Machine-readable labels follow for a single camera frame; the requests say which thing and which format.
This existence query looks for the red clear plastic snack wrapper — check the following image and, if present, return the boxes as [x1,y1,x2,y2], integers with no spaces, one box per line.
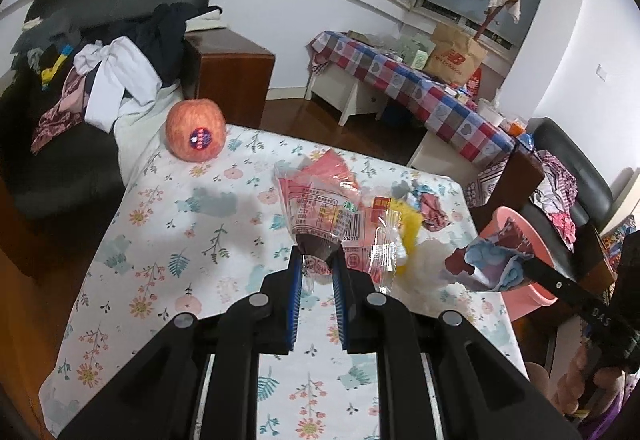
[274,149,368,273]

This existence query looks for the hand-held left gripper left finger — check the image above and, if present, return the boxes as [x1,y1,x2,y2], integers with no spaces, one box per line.
[57,245,306,440]

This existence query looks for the person's purple clothing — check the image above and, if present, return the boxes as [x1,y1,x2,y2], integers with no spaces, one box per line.
[585,397,638,440]

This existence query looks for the black leather armchair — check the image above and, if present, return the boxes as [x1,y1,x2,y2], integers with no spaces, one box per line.
[520,117,614,243]

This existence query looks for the plaid garment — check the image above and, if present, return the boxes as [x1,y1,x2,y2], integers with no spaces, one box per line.
[534,151,581,207]

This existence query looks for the yellow foam fruit net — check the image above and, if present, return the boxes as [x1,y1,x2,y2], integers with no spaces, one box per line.
[389,197,427,267]

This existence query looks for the white low table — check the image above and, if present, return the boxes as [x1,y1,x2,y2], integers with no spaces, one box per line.
[306,65,431,171]

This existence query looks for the brown wooden cabinet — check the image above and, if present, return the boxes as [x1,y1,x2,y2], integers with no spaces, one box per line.
[575,220,619,292]

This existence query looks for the small crumpled colourful wrapper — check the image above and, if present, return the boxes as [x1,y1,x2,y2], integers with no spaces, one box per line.
[409,182,455,232]

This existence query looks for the red bag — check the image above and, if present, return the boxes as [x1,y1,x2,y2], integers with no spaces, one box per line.
[465,67,484,97]

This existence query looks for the red white patterned cloth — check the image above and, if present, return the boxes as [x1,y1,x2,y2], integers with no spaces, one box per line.
[462,155,512,209]

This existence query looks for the large colourful wrapper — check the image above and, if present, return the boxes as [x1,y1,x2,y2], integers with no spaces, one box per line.
[444,217,535,294]

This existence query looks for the brown paper bag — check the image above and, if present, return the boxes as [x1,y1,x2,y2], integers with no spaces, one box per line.
[425,22,489,89]

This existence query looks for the dark navy garment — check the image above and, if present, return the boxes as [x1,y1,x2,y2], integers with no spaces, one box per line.
[132,2,223,87]

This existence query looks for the green tissue box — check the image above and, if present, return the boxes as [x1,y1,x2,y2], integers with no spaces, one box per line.
[395,34,436,71]

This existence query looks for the person's right hand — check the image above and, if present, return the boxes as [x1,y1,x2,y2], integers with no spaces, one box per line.
[525,342,631,421]

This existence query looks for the pink patterned garment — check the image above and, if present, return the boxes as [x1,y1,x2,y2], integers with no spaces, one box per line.
[546,207,577,252]

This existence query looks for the black leather sofa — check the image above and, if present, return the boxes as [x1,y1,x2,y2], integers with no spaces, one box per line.
[0,0,211,281]

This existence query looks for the wooden coat rack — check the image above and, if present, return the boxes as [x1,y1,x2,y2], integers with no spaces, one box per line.
[474,0,521,42]

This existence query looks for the pink plastic bucket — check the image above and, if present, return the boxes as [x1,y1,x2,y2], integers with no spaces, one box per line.
[477,207,558,321]

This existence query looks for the wooden side table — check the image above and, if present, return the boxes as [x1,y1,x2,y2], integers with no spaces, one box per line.
[182,27,276,129]

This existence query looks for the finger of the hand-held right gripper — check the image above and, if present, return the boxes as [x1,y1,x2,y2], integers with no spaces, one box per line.
[520,257,594,314]

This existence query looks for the clear plastic wrapper red label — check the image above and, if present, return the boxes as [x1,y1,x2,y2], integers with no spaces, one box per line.
[350,194,408,293]

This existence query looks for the maroon patterned garment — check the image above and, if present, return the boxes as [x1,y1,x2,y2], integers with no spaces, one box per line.
[31,70,96,154]

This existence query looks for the checkered heart tablecloth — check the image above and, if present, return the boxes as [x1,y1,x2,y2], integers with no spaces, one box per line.
[306,31,517,171]

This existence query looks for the floral tablecloth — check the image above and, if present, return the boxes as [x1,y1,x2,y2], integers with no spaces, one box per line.
[39,122,526,440]

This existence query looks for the white garment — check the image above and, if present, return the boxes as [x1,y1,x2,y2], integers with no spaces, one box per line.
[75,36,164,132]

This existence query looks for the small colourful toys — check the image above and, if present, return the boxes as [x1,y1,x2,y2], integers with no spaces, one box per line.
[444,85,477,104]

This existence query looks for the white cloth on side table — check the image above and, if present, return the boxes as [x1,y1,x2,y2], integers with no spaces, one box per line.
[187,12,227,34]

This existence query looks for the dark grey garment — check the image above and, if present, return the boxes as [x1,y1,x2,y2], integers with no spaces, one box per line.
[10,12,83,71]

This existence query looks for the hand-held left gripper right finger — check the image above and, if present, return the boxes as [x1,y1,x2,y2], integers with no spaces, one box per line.
[331,249,583,440]

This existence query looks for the red apple with sticker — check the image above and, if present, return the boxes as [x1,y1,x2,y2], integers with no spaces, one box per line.
[166,97,229,163]

